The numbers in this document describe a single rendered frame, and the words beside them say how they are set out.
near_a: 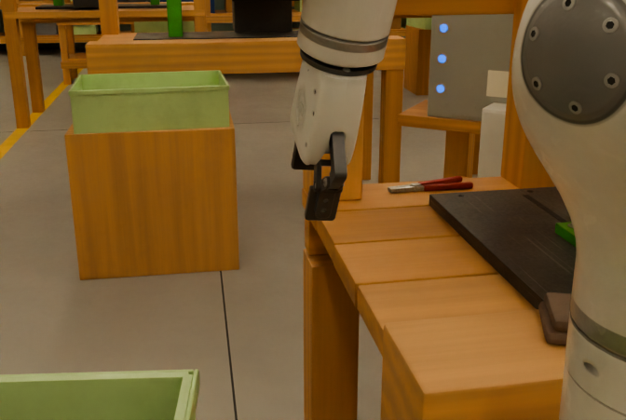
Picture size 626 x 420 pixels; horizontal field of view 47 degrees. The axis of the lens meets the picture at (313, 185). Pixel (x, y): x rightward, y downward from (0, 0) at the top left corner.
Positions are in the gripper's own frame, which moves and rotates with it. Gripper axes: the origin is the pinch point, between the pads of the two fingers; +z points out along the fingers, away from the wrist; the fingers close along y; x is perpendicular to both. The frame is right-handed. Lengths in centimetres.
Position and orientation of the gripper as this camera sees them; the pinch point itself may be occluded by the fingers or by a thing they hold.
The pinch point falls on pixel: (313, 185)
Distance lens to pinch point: 77.7
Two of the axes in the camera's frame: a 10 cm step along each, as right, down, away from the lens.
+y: 1.7, 5.8, -8.0
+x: 9.7, 0.4, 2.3
